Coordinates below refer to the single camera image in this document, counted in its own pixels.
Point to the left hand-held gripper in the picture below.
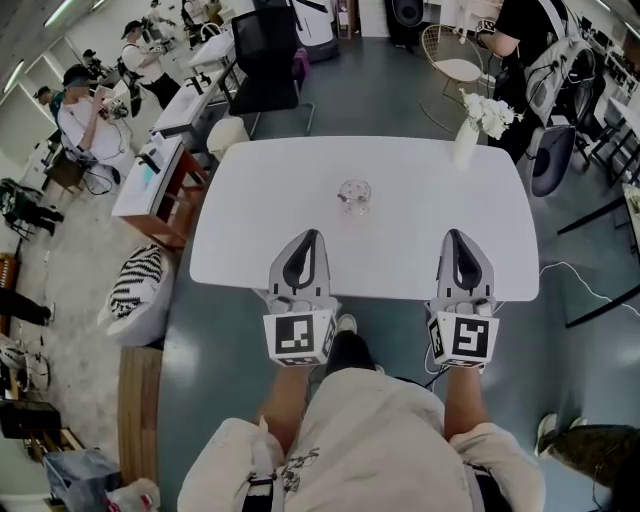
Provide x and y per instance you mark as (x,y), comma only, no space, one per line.
(295,336)

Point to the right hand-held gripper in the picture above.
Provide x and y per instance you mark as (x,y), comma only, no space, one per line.
(465,337)

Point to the clear glass cup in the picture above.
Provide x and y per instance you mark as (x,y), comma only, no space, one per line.
(356,205)

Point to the small spoon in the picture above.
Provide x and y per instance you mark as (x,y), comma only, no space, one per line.
(350,198)

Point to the person's left forearm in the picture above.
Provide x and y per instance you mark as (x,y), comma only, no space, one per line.
(287,400)

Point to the person's right forearm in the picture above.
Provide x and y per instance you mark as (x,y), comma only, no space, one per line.
(464,400)

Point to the person's white shoe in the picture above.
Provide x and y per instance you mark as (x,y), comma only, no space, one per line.
(347,322)

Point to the person's black trouser leg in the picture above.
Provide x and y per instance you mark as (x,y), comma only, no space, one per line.
(350,352)

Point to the white vase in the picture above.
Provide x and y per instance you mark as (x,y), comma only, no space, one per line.
(465,145)

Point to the dark round-backed chair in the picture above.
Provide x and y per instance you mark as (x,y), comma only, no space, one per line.
(552,160)

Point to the white waste bin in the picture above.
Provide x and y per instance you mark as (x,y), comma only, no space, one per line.
(227,137)

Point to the white flower bunch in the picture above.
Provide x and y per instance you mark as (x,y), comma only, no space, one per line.
(490,112)

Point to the black and white striped cushion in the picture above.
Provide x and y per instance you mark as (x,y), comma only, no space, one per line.
(135,290)

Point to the white desk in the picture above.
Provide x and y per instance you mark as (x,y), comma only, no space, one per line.
(190,100)
(145,185)
(212,52)

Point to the person's white shirt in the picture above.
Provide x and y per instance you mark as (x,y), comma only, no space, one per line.
(370,440)

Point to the black office chair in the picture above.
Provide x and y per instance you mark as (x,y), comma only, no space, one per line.
(265,65)

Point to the wooden plank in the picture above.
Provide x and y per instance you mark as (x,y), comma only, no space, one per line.
(139,415)

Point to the grey backpack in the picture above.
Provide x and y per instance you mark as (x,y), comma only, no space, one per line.
(555,75)

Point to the white and black machine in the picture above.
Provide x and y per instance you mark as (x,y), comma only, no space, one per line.
(315,25)

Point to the black speaker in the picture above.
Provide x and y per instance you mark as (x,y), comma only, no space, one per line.
(406,17)

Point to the white and red bag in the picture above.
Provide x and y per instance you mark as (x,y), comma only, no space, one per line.
(135,495)

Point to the clear plastic bag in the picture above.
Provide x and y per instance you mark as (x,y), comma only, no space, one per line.
(80,480)

